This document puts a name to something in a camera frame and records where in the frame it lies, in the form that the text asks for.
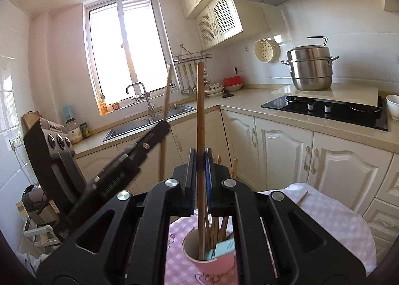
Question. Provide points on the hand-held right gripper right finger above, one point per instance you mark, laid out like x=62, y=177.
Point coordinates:
x=208, y=179

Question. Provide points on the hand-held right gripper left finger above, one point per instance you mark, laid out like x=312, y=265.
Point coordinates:
x=193, y=179

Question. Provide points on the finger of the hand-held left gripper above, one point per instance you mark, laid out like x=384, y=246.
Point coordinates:
x=152, y=138

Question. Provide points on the bamboo chopstick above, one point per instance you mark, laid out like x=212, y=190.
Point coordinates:
x=302, y=197
x=201, y=110
x=166, y=98

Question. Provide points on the pile of wooden chopsticks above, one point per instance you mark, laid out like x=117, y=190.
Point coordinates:
x=223, y=229

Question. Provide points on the teal sheathed knife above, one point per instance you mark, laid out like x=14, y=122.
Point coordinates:
x=223, y=249

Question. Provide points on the pink cup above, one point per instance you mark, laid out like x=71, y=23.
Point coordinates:
x=212, y=268

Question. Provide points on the stainless steel sink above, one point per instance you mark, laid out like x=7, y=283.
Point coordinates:
x=131, y=129

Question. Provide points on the glass jar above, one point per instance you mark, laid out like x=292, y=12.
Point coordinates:
x=74, y=132

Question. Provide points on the brown rice cooker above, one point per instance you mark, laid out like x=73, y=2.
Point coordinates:
x=34, y=204

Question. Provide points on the small green bottle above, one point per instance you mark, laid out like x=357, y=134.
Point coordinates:
x=84, y=130

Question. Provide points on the wooden cutting board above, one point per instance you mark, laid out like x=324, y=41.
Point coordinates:
x=31, y=118

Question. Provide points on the orange bottle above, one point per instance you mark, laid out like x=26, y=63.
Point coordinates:
x=102, y=104

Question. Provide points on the metal ladle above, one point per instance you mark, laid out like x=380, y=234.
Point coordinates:
x=186, y=85

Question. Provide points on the white storage rack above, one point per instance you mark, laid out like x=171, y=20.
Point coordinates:
x=37, y=235

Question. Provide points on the stack of dishes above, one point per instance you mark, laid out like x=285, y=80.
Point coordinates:
x=214, y=89

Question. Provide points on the kitchen window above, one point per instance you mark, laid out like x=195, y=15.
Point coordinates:
x=124, y=48

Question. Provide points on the red lidded container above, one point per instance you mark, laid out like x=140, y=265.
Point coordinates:
x=233, y=81

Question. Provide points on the black glass cooktop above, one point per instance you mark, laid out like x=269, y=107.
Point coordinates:
x=299, y=110

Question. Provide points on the white fringed cloth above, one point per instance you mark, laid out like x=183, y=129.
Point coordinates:
x=327, y=219

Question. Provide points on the cream base kitchen cabinets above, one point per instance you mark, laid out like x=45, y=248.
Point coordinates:
x=343, y=173

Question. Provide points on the cream plastic colander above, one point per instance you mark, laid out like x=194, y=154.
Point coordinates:
x=265, y=51

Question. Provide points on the stainless steel steamer pot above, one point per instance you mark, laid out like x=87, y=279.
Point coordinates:
x=311, y=70

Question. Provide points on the white bowl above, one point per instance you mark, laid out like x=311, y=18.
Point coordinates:
x=393, y=104

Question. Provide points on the wall power outlet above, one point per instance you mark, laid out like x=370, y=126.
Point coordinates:
x=238, y=70
x=16, y=142

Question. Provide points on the metal wall utensil rack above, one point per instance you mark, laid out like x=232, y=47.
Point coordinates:
x=191, y=57

